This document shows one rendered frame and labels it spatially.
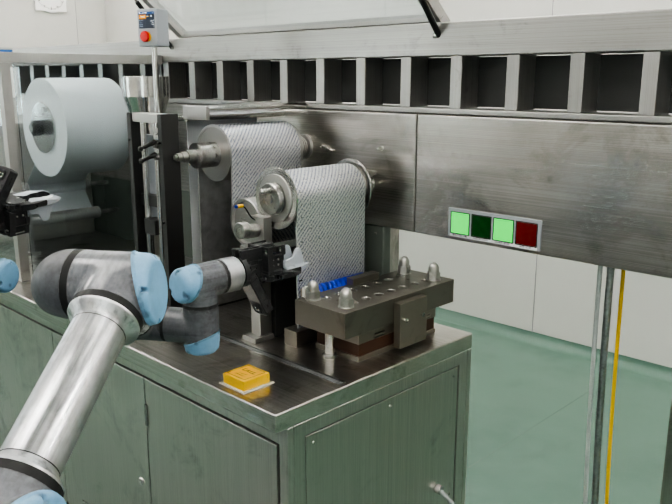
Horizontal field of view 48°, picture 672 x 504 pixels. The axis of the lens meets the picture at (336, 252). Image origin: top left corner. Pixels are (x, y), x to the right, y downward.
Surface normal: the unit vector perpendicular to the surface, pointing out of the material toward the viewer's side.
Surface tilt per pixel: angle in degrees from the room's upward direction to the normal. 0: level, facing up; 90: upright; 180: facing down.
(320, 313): 90
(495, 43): 90
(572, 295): 90
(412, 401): 90
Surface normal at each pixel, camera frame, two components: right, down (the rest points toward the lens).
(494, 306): -0.70, 0.16
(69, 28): 0.72, 0.16
